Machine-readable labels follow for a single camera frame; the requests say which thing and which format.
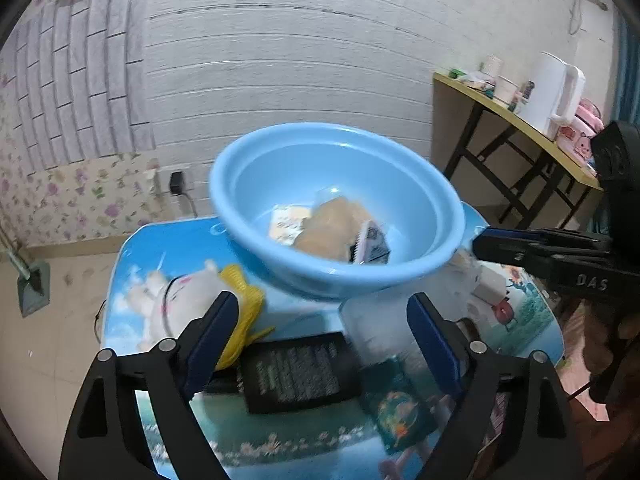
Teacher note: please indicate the pink box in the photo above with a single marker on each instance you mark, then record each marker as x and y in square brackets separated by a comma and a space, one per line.
[580, 132]

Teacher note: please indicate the green dustpan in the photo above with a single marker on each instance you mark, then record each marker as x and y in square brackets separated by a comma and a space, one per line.
[32, 290]

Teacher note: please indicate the printed folding table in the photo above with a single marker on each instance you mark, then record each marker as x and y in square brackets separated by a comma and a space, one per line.
[300, 440]

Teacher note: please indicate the brown snack packet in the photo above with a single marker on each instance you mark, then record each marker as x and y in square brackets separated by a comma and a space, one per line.
[330, 230]

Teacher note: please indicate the blue plastic basin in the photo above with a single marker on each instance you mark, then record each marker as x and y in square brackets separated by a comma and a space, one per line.
[280, 175]

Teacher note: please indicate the yellow desk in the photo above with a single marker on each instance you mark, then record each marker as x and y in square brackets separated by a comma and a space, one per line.
[500, 110]

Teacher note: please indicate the white paper cup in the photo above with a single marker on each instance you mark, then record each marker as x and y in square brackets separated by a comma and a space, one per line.
[506, 92]

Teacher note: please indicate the black wall plug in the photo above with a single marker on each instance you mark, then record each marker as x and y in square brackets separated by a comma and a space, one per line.
[176, 182]

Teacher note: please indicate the white plush toy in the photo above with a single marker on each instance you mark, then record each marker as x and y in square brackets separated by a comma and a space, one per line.
[175, 300]

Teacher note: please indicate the yellow knitted pouch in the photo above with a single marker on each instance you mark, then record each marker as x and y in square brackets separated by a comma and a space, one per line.
[247, 305]

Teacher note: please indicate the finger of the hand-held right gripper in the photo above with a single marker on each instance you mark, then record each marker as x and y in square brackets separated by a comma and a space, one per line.
[575, 277]
[530, 242]

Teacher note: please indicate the clear plastic box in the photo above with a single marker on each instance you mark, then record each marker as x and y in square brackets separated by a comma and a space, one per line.
[375, 327]

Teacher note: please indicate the white electric kettle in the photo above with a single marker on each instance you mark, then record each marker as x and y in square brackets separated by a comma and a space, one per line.
[547, 92]

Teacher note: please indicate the black and white carton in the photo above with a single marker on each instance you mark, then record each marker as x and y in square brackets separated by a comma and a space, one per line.
[372, 245]

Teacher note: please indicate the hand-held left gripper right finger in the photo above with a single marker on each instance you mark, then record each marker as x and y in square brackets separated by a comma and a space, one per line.
[435, 345]

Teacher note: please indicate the black box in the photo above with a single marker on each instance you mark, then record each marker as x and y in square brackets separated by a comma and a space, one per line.
[297, 372]

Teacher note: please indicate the small pale yellow packet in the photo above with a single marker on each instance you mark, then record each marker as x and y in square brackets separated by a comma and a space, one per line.
[287, 222]

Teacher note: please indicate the green packet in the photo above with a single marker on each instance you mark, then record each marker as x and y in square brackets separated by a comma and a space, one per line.
[400, 410]

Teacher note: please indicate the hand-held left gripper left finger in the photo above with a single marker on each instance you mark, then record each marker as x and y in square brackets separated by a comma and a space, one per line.
[215, 340]

